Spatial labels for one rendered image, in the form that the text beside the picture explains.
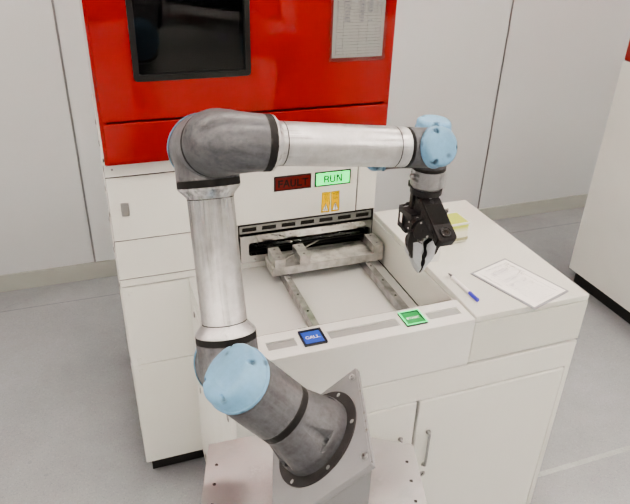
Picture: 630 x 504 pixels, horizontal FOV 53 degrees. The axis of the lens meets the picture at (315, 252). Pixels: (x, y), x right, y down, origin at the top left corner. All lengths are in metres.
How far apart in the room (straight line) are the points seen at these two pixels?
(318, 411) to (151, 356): 1.09
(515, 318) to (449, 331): 0.19
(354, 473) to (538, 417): 1.02
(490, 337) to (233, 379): 0.82
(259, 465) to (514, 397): 0.80
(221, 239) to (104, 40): 0.69
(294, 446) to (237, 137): 0.52
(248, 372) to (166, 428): 1.32
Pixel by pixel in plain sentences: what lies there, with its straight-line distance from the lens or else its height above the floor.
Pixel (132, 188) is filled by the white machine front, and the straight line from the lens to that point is 1.84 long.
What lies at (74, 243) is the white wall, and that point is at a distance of 3.57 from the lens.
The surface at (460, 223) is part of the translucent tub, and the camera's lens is 1.91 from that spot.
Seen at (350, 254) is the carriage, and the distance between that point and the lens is 1.99.
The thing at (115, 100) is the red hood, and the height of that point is 1.40.
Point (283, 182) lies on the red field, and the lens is 1.92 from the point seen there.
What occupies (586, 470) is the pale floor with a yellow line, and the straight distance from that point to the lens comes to 2.72.
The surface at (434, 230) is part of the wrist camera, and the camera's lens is 1.37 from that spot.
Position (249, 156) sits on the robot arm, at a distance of 1.03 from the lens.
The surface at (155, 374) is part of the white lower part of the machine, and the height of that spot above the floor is 0.47.
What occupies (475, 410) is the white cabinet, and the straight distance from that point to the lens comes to 1.83.
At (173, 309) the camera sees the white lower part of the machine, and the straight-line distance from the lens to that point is 2.05.
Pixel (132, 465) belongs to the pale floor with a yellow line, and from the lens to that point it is 2.57.
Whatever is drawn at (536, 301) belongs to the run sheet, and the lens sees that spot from 1.72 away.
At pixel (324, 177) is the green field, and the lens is 1.96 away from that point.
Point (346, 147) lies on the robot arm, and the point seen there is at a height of 1.48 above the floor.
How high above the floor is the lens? 1.86
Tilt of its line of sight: 29 degrees down
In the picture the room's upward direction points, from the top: 2 degrees clockwise
